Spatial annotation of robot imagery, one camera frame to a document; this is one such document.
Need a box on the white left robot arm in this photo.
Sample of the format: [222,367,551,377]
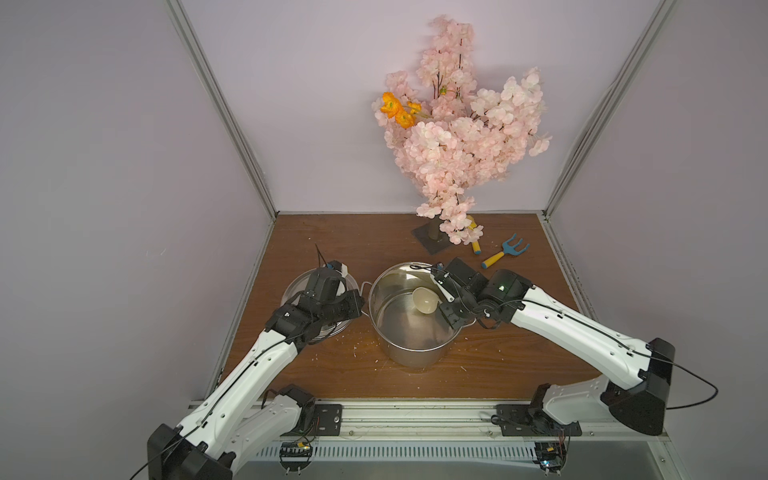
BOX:
[139,261,364,479]

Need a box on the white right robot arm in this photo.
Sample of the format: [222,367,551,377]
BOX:
[427,258,678,436]

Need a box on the blue yellow toy rake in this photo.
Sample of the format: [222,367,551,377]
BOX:
[481,234,530,269]

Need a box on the left circuit board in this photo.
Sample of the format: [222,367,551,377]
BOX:
[278,441,314,475]

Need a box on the circuit board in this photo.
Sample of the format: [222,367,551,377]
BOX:
[278,441,314,475]
[534,442,567,476]

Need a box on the pink artificial blossom tree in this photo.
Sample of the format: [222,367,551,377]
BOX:
[372,16,551,245]

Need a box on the right circuit board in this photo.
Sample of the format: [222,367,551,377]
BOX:
[534,442,567,476]

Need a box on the orange artificial flower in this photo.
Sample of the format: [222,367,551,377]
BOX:
[379,92,423,129]

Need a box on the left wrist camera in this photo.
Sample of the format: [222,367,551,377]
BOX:
[326,260,348,297]

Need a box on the aluminium front rail frame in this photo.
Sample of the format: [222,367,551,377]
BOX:
[250,399,689,479]

